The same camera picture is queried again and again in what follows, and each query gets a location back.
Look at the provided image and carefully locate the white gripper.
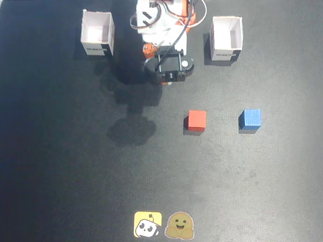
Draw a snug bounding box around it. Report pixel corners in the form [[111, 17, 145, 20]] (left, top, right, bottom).
[[142, 30, 188, 61]]

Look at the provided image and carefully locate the red cube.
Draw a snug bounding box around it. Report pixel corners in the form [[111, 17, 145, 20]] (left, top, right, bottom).
[[187, 110, 207, 132]]

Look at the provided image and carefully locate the blue cube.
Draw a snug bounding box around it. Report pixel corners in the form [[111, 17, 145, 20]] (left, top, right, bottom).
[[238, 109, 262, 131]]

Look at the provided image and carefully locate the white open cardboard box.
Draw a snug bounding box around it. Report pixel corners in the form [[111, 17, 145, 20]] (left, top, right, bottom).
[[209, 16, 244, 62], [80, 9, 116, 57]]

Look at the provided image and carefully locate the yellow robot sticker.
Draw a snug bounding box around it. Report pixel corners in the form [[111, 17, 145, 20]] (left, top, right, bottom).
[[133, 211, 163, 238]]

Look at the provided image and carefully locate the brown smiling face sticker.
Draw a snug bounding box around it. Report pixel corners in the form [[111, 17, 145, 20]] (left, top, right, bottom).
[[164, 211, 195, 240]]

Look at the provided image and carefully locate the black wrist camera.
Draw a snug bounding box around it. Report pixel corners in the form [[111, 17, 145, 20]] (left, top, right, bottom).
[[144, 46, 195, 85]]

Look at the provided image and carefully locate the black cable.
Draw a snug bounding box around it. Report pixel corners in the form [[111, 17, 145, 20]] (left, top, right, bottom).
[[155, 0, 194, 73]]

